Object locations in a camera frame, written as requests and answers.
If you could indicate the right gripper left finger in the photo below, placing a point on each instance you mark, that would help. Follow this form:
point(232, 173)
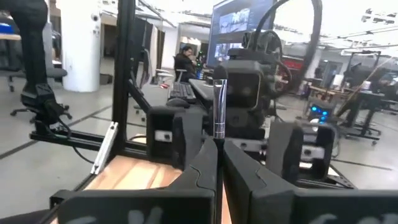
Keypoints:
point(192, 186)

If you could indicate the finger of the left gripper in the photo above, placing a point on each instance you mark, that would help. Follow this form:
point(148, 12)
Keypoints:
point(189, 137)
point(284, 149)

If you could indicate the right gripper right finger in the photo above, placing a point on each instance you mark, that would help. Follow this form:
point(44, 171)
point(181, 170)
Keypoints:
point(248, 193)

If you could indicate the fan-head makeup brush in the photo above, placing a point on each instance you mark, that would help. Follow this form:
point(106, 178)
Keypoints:
point(220, 109)

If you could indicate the black computer mouse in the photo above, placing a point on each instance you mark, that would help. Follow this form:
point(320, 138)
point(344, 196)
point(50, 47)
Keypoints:
point(178, 103)

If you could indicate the black keyboard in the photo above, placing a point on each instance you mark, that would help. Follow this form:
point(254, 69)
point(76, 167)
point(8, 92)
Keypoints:
point(183, 91)

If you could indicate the grey desk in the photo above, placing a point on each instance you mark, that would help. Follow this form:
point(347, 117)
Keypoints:
point(202, 88)

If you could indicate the black device with blue lights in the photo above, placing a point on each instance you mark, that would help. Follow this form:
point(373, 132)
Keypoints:
point(318, 112)

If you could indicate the person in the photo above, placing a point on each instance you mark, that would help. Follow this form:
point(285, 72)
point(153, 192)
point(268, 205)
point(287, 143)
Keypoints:
point(183, 65)

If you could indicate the red storage shelf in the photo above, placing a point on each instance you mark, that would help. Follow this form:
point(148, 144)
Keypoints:
point(293, 63)

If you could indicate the long wooden pole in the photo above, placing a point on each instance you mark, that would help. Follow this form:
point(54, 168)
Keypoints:
point(363, 85)

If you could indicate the computer monitor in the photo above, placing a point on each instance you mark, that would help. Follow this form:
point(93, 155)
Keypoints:
point(236, 21)

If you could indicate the white round column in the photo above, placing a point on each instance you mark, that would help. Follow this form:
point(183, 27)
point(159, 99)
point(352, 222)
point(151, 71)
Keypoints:
point(81, 46)

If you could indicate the grey office chair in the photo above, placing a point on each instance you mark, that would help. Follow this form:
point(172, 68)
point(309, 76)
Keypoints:
point(56, 73)

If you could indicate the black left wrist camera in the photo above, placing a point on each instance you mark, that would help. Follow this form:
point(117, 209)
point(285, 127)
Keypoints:
point(245, 90)

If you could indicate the silver metal bracket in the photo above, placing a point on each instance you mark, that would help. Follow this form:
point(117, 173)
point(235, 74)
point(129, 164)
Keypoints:
point(105, 146)

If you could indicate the black aluminium table frame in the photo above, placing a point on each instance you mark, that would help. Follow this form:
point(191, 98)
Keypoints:
point(122, 77)

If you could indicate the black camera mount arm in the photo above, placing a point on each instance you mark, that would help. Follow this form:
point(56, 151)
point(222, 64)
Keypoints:
point(40, 102)

